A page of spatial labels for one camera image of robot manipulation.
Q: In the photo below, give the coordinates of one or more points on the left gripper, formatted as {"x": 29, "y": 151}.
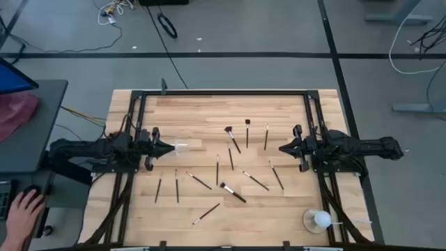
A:
{"x": 148, "y": 148}

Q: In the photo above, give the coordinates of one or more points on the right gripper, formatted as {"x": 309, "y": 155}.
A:
{"x": 306, "y": 148}

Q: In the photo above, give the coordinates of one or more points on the clear acrylic brush organizer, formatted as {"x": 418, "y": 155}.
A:
{"x": 183, "y": 148}

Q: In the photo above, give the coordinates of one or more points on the thin black makeup brush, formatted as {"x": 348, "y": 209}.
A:
{"x": 266, "y": 137}
{"x": 199, "y": 181}
{"x": 230, "y": 157}
{"x": 158, "y": 188}
{"x": 276, "y": 175}
{"x": 217, "y": 171}
{"x": 256, "y": 180}
{"x": 177, "y": 186}

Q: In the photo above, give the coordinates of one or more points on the black makeup brush dark head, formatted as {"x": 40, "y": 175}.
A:
{"x": 247, "y": 134}

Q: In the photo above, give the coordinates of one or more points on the fan makeup brush brown bristles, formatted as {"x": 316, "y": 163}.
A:
{"x": 234, "y": 141}

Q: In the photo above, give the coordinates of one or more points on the large makeup brush silver ferrule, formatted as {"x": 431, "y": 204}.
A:
{"x": 234, "y": 193}

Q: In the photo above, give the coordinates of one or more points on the thin black brush with lettering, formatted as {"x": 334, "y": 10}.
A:
{"x": 206, "y": 213}

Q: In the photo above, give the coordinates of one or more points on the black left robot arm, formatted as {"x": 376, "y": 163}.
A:
{"x": 87, "y": 148}

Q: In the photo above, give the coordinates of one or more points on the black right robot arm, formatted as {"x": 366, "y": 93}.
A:
{"x": 366, "y": 146}

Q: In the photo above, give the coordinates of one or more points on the white cup on lid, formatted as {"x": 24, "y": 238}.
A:
{"x": 322, "y": 219}

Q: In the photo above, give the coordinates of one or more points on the dark grey desk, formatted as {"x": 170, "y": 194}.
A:
{"x": 38, "y": 139}

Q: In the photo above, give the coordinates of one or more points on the grey desk foot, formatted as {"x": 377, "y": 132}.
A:
{"x": 397, "y": 19}
{"x": 414, "y": 107}

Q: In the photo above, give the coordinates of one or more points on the black computer mouse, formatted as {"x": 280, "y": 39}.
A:
{"x": 31, "y": 191}

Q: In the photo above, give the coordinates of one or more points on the black caster wheel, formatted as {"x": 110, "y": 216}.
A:
{"x": 48, "y": 230}

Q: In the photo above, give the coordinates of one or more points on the black box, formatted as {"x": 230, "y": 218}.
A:
{"x": 163, "y": 2}

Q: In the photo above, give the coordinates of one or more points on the pink cloth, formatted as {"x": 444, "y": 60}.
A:
{"x": 15, "y": 111}

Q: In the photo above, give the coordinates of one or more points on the person's hand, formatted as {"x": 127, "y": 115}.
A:
{"x": 22, "y": 223}

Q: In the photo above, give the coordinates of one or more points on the computer monitor blue screen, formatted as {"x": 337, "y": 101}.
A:
{"x": 14, "y": 78}

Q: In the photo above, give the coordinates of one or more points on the black keyboard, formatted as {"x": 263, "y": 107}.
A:
{"x": 4, "y": 202}

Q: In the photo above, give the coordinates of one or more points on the black camera post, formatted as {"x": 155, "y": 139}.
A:
{"x": 163, "y": 87}

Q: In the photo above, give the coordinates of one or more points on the black aluminium table frame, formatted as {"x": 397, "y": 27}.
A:
{"x": 223, "y": 92}

